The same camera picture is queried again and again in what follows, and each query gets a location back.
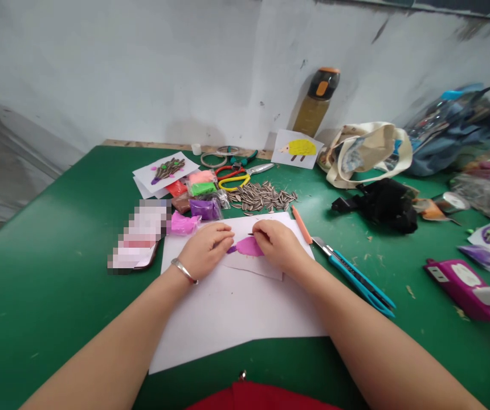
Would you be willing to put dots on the person's left hand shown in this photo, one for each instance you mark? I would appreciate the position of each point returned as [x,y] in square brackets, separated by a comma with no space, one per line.
[204,252]

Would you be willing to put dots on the person's right hand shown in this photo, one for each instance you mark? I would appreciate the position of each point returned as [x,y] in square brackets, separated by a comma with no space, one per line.
[281,247]

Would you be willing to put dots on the person's right fingers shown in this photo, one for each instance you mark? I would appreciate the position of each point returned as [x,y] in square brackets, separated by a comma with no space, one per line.
[262,237]

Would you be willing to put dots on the person's left fingers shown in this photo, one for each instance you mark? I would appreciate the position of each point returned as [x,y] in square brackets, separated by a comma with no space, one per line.
[223,237]

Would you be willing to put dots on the purple clay hedgehog shape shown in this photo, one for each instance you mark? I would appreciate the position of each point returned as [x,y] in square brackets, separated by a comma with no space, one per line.
[248,247]

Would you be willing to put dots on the small white paper piece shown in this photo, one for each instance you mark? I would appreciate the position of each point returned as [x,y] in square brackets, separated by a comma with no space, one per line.
[249,267]

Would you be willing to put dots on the purple clay packet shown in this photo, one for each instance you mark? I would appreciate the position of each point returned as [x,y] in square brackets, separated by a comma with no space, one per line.
[204,208]

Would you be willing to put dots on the pile of striped sunflower seeds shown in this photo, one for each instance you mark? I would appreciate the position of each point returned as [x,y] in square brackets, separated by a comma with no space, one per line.
[262,197]

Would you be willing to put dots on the orange pencil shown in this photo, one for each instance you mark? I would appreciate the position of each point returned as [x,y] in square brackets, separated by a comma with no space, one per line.
[302,225]

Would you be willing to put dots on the magenta clay packet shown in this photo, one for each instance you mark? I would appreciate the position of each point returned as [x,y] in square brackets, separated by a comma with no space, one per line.
[181,224]

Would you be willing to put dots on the green clay packet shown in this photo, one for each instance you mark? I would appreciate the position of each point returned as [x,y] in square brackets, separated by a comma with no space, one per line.
[203,188]

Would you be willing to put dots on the brown clay packet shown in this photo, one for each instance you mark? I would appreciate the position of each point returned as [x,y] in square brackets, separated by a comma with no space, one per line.
[181,203]

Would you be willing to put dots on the pink clay packet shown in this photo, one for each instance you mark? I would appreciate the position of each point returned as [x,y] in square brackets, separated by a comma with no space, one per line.
[201,177]

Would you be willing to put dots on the red clay packet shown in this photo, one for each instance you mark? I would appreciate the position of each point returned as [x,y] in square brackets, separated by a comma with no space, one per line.
[176,188]

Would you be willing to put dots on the large white paper sheet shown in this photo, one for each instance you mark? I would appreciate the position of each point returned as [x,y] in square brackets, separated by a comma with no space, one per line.
[232,311]

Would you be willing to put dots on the black smartphone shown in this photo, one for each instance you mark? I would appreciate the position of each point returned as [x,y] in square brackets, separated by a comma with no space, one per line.
[151,261]

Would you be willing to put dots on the blank white paper cards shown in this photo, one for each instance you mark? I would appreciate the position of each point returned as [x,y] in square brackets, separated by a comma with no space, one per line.
[149,189]

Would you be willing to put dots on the seed hedgehog craft card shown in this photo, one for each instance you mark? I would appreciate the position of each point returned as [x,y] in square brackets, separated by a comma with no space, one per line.
[166,169]

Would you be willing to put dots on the yellow hedgehog picture card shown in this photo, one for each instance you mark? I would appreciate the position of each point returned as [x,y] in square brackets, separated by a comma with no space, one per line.
[298,148]

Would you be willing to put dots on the teal utility knife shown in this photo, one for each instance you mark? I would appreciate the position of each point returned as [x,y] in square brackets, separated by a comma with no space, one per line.
[356,275]

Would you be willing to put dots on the water bottle with orange lid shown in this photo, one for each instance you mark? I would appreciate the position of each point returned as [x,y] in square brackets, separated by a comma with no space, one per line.
[313,109]

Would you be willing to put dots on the cream canvas tote bag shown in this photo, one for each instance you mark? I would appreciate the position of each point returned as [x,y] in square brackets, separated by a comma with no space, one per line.
[369,149]

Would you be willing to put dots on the person's body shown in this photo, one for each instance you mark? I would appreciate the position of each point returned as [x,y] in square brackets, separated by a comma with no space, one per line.
[262,397]

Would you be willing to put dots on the silver tape roll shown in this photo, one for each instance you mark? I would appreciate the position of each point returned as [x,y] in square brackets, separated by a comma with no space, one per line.
[454,201]

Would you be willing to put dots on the purple power strip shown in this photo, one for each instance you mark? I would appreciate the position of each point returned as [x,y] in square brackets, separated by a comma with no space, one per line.
[463,288]

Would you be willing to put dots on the blue backpack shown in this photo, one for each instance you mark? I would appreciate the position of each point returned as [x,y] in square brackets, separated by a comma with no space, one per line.
[458,128]

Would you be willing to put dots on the plastic bag with purple clay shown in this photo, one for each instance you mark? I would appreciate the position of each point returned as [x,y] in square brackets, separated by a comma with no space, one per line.
[488,258]

